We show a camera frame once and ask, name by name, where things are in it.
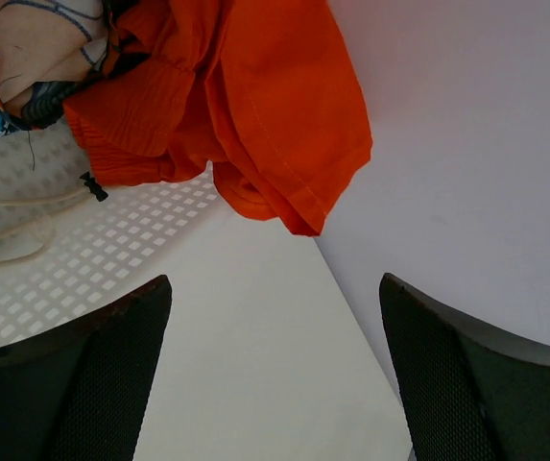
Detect cream drawstring cord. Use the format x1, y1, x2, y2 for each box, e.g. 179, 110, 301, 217
0, 184, 94, 264

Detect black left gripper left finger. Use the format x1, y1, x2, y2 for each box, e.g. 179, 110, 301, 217
0, 276, 172, 460

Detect patterned multicolour shorts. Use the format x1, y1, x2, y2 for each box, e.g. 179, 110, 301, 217
0, 0, 134, 137

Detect orange shorts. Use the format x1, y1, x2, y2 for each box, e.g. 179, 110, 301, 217
64, 1, 372, 236

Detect white plastic basket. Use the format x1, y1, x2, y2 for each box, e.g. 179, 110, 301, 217
0, 122, 219, 347

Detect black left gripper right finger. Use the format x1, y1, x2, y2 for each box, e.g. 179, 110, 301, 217
379, 274, 550, 460

